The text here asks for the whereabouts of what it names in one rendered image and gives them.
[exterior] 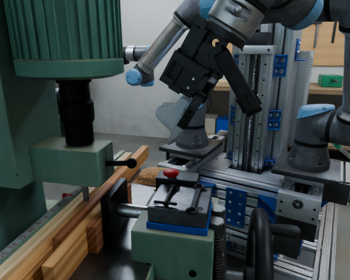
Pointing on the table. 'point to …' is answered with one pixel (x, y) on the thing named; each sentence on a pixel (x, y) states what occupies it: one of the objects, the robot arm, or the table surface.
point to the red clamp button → (170, 172)
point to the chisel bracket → (71, 162)
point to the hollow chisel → (85, 194)
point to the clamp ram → (117, 210)
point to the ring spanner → (195, 200)
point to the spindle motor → (65, 38)
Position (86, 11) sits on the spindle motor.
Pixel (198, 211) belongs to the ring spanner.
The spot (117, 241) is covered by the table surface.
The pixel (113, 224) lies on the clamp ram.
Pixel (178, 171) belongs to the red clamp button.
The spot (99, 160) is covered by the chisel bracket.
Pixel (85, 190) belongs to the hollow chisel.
